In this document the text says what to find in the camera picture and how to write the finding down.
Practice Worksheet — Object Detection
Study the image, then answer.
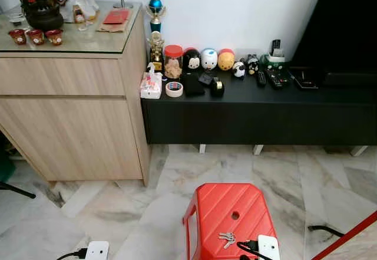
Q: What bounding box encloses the silver bunch of keys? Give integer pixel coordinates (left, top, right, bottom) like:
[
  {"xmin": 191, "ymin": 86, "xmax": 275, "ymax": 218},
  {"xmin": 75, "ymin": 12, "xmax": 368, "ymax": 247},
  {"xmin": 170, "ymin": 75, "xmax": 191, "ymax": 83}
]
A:
[{"xmin": 219, "ymin": 232, "xmax": 237, "ymax": 249}]

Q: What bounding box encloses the black television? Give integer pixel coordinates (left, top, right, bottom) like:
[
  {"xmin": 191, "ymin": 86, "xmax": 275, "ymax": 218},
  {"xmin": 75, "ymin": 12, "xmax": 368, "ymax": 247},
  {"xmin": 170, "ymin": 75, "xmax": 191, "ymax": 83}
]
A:
[{"xmin": 291, "ymin": 0, "xmax": 377, "ymax": 87}]

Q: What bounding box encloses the long black remote control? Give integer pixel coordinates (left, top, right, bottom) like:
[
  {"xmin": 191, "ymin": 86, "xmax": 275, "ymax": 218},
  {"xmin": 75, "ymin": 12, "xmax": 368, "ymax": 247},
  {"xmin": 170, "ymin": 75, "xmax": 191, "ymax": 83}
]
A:
[{"xmin": 267, "ymin": 68, "xmax": 284, "ymax": 90}]

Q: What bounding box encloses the black TV console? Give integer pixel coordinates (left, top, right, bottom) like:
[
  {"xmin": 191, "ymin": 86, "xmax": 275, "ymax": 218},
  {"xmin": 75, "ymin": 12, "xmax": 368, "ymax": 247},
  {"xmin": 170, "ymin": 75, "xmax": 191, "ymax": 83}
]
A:
[{"xmin": 141, "ymin": 65, "xmax": 377, "ymax": 146}]

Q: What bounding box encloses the green and white box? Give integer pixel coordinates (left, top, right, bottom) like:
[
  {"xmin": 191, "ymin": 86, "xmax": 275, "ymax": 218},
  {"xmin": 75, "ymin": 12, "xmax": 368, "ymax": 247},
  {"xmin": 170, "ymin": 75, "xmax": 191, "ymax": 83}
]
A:
[{"xmin": 261, "ymin": 50, "xmax": 287, "ymax": 70}]

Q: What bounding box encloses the red slanted bar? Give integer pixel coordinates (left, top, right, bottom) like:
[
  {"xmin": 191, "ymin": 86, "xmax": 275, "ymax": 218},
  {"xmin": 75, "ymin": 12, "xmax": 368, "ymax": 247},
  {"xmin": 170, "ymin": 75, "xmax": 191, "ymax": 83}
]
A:
[{"xmin": 311, "ymin": 211, "xmax": 377, "ymax": 260}]

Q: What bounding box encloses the short black remote control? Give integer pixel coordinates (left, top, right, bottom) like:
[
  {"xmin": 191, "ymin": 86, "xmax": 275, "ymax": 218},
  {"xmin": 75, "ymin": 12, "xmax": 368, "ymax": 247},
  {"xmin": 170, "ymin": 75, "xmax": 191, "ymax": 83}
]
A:
[{"xmin": 256, "ymin": 70, "xmax": 267, "ymax": 88}]

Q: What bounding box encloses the upright black remote control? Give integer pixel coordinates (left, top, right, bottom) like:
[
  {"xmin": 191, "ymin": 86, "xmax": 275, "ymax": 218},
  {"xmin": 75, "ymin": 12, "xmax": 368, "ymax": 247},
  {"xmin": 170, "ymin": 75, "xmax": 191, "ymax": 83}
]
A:
[{"xmin": 271, "ymin": 39, "xmax": 282, "ymax": 57}]

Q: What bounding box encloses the orange bear toy figure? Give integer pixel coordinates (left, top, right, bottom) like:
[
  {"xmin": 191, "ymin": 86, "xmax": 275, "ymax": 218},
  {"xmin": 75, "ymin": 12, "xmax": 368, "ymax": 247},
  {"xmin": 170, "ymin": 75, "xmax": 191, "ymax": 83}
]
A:
[{"xmin": 217, "ymin": 49, "xmax": 236, "ymax": 72}]

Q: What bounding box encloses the black tape dispenser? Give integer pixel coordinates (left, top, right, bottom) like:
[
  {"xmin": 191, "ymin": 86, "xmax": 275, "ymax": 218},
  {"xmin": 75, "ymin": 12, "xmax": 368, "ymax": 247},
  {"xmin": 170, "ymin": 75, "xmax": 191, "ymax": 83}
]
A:
[{"xmin": 210, "ymin": 78, "xmax": 225, "ymax": 99}]

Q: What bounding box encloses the red plastic stool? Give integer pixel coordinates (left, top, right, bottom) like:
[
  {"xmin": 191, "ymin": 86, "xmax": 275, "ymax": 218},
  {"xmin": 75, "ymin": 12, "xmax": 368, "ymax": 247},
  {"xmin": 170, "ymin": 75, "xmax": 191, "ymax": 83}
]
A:
[{"xmin": 183, "ymin": 183, "xmax": 279, "ymax": 260}]

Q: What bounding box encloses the small black box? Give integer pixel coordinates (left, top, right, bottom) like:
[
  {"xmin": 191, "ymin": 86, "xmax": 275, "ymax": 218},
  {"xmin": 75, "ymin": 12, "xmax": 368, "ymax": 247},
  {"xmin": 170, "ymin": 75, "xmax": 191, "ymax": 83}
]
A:
[{"xmin": 199, "ymin": 71, "xmax": 215, "ymax": 86}]

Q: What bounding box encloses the white duck toy figure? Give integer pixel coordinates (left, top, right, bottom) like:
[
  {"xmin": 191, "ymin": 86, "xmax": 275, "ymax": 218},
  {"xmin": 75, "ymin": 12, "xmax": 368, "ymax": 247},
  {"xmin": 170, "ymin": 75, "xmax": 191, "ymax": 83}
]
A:
[{"xmin": 200, "ymin": 48, "xmax": 219, "ymax": 71}]

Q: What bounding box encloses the black mouse toy figure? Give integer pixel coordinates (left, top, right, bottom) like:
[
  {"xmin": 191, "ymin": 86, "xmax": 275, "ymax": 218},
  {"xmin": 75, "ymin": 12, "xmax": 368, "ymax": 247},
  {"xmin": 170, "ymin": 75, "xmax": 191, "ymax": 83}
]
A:
[{"xmin": 183, "ymin": 48, "xmax": 201, "ymax": 73}]

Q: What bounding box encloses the beige masking tape roll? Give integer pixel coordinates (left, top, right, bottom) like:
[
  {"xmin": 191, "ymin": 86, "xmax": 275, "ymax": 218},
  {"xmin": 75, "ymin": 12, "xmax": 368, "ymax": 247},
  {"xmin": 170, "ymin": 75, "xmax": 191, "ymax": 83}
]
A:
[{"xmin": 165, "ymin": 81, "xmax": 184, "ymax": 98}]

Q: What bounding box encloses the clear jar with red lid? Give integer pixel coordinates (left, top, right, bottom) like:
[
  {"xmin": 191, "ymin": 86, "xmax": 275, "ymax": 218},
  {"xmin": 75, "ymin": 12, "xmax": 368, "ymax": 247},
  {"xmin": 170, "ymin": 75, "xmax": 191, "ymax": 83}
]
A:
[{"xmin": 163, "ymin": 45, "xmax": 184, "ymax": 81}]

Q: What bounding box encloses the pink white tissue pack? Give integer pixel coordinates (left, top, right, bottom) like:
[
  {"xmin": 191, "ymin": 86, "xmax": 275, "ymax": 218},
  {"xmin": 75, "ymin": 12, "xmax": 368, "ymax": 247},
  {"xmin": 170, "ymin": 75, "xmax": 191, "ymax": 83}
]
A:
[{"xmin": 140, "ymin": 63, "xmax": 163, "ymax": 100}]

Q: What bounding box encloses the small gold trophy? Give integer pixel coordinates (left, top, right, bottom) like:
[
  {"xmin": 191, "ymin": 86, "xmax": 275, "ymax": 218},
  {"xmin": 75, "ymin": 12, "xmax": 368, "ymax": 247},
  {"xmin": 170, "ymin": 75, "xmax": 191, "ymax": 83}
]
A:
[{"xmin": 148, "ymin": 32, "xmax": 166, "ymax": 73}]

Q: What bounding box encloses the tall trophy with blue ball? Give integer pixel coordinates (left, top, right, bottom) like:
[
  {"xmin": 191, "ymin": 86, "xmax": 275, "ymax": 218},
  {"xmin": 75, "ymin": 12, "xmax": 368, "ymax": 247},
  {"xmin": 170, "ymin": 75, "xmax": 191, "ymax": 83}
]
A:
[{"xmin": 146, "ymin": 0, "xmax": 167, "ymax": 34}]

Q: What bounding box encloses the red packet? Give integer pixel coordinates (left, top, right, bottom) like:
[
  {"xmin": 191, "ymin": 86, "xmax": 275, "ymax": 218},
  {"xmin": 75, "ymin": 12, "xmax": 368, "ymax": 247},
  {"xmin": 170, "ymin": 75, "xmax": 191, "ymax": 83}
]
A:
[{"xmin": 102, "ymin": 9, "xmax": 131, "ymax": 25}]

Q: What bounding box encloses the light wood cabinet glass top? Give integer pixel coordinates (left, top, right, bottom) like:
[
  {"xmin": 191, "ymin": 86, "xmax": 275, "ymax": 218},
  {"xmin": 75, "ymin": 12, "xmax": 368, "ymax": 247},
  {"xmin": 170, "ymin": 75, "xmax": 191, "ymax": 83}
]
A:
[{"xmin": 0, "ymin": 2, "xmax": 151, "ymax": 186}]

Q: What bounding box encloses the small red cup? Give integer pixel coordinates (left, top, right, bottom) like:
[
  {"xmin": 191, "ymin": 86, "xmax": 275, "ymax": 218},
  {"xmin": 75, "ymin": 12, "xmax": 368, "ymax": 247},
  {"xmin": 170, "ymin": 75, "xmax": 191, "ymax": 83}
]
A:
[
  {"xmin": 8, "ymin": 29, "xmax": 27, "ymax": 45},
  {"xmin": 27, "ymin": 29, "xmax": 45, "ymax": 45},
  {"xmin": 45, "ymin": 29, "xmax": 64, "ymax": 46}
]

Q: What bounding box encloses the black incense pot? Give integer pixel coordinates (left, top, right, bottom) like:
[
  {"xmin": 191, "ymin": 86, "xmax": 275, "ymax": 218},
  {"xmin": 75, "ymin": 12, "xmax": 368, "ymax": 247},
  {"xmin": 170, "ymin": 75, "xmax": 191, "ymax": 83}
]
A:
[{"xmin": 19, "ymin": 0, "xmax": 65, "ymax": 32}]

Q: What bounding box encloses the black thin furniture leg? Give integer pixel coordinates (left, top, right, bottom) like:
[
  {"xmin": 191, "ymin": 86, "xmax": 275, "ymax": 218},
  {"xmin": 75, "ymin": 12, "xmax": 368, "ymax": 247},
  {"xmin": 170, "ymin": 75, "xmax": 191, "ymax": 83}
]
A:
[{"xmin": 0, "ymin": 180, "xmax": 37, "ymax": 200}]

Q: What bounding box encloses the black cable on floor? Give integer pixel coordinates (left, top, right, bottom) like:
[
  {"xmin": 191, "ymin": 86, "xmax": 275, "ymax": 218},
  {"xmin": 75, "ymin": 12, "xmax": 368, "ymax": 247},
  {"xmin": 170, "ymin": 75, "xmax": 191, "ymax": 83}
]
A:
[{"xmin": 307, "ymin": 225, "xmax": 346, "ymax": 239}]

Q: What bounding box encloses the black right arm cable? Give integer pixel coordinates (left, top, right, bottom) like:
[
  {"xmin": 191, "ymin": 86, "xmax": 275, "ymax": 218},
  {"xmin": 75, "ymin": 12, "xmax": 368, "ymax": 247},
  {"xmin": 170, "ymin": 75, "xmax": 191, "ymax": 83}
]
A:
[{"xmin": 237, "ymin": 240, "xmax": 260, "ymax": 260}]

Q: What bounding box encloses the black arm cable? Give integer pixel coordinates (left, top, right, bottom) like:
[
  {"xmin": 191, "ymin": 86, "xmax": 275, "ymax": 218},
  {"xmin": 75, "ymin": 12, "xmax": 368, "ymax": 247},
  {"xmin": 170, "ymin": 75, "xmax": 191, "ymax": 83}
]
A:
[
  {"xmin": 237, "ymin": 240, "xmax": 260, "ymax": 260},
  {"xmin": 57, "ymin": 248, "xmax": 88, "ymax": 260}
]

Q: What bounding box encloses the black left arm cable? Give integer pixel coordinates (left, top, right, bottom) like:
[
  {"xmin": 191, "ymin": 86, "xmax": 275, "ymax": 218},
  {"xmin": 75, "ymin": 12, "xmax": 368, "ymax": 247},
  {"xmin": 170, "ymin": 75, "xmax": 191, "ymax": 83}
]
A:
[{"xmin": 57, "ymin": 248, "xmax": 88, "ymax": 260}]

